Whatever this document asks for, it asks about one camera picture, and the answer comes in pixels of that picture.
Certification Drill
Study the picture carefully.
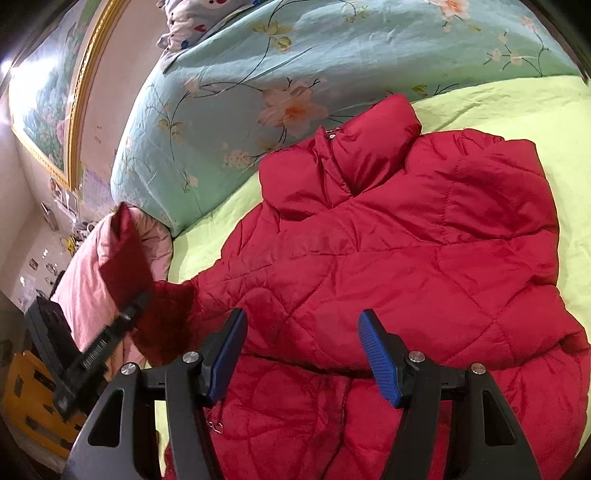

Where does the light green bed sheet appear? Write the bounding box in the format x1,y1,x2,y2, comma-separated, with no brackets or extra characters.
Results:
152,74,591,480

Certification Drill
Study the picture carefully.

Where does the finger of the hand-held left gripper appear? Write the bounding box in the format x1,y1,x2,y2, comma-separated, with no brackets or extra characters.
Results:
81,291,154,370

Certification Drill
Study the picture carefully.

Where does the red puffer jacket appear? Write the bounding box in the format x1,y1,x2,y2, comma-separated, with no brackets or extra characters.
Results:
111,93,591,480

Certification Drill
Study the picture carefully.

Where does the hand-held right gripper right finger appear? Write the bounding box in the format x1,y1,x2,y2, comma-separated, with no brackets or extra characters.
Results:
358,309,543,480

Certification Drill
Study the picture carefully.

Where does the cartoon print pillow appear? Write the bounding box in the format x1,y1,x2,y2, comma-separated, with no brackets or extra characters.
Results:
156,0,259,51

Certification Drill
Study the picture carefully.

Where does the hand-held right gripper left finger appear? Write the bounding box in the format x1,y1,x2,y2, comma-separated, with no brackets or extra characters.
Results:
62,308,249,480

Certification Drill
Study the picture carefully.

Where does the gold framed landscape painting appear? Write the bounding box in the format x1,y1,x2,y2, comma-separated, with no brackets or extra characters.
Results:
9,0,134,190

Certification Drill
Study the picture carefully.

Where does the yellow plastic crate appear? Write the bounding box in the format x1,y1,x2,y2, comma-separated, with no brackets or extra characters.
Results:
0,351,88,457

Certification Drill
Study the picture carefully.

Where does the teal floral quilt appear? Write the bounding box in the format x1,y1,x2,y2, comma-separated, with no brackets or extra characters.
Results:
110,0,580,238

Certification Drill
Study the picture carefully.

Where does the wall calendar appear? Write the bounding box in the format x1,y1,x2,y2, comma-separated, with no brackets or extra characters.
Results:
81,166,114,208

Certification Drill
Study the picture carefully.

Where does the pink pillow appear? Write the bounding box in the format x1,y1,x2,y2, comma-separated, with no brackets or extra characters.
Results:
51,205,174,370

